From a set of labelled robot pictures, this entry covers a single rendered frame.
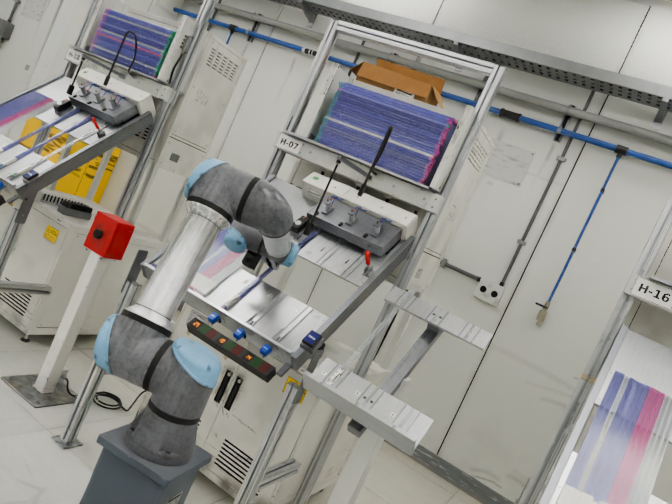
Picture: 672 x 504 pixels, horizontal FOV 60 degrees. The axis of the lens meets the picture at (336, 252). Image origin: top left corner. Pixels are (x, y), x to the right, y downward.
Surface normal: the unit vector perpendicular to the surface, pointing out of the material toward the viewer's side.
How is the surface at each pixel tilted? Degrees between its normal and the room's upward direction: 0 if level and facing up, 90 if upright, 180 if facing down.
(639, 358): 44
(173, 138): 90
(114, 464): 90
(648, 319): 90
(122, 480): 90
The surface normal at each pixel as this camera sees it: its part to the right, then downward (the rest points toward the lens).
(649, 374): 0.00, -0.74
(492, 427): -0.42, -0.13
